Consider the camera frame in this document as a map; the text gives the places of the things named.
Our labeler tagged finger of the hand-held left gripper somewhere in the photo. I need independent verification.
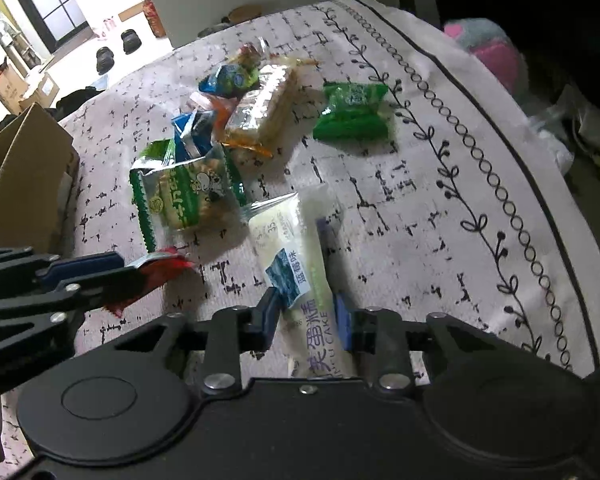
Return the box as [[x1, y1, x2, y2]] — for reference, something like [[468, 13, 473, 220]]
[[0, 266, 150, 361], [0, 246, 127, 302]]

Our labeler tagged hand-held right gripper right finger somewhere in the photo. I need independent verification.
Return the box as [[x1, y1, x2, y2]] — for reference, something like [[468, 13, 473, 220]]
[[332, 293, 531, 394]]

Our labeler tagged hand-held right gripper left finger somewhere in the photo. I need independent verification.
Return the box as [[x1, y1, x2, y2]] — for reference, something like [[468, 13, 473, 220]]
[[111, 287, 282, 395]]

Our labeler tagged red snack packet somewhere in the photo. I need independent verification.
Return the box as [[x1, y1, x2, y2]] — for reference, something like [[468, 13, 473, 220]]
[[107, 246, 197, 317]]

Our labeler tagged white cake packet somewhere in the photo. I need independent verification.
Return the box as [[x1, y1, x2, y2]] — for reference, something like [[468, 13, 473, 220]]
[[249, 184, 352, 380]]

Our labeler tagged brown cardboard box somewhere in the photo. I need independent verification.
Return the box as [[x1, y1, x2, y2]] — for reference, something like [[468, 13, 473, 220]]
[[0, 103, 82, 257]]

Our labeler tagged green white cracker packet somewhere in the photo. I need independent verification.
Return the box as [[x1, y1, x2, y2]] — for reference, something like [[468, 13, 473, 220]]
[[129, 139, 249, 256]]

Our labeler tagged pile of black clothing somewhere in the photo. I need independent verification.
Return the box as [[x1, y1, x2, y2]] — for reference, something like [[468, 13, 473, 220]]
[[55, 87, 102, 112]]

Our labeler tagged dark blue snack packet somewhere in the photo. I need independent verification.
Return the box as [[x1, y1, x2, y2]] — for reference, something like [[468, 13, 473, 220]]
[[172, 109, 220, 162]]

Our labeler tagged low cardboard carton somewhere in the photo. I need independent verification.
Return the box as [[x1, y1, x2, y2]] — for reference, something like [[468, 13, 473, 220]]
[[19, 72, 61, 110]]

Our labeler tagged tall cardboard carton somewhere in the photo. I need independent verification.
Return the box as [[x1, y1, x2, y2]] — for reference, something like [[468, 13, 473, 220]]
[[0, 59, 31, 111]]

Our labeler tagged clear cracker packet orange trim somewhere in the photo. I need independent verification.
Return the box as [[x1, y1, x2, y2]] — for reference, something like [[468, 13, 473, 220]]
[[223, 64, 302, 159]]

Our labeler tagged green snack packet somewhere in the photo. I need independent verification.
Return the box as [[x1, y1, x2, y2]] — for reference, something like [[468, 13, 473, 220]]
[[312, 81, 397, 142]]

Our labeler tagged round blue snack packet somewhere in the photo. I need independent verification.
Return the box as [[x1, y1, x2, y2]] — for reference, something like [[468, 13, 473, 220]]
[[199, 63, 261, 99]]

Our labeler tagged clear yellow snack packet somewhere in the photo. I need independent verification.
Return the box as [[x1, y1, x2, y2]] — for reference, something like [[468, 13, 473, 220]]
[[229, 39, 322, 72]]

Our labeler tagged red patterned bag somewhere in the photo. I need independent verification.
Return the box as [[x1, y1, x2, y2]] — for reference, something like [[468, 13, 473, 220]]
[[142, 0, 169, 37]]

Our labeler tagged pink plush toy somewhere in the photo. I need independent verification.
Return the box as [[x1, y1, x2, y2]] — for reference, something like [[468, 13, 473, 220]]
[[442, 19, 529, 97]]

